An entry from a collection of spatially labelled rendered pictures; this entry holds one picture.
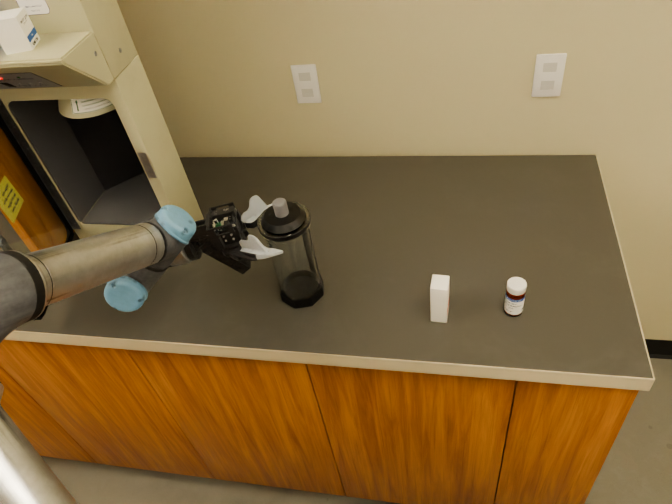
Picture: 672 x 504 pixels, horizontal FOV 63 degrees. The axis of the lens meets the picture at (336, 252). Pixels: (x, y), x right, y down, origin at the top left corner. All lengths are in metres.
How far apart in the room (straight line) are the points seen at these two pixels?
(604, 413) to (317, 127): 1.04
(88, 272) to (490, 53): 1.07
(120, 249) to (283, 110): 0.86
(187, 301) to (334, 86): 0.70
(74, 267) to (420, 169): 1.01
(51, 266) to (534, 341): 0.86
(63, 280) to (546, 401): 0.96
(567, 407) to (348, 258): 0.58
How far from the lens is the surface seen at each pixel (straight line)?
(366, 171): 1.57
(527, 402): 1.28
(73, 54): 1.14
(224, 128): 1.74
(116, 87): 1.24
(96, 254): 0.87
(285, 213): 1.08
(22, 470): 0.79
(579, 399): 1.27
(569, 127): 1.62
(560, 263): 1.31
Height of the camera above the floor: 1.87
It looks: 44 degrees down
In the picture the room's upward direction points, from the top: 11 degrees counter-clockwise
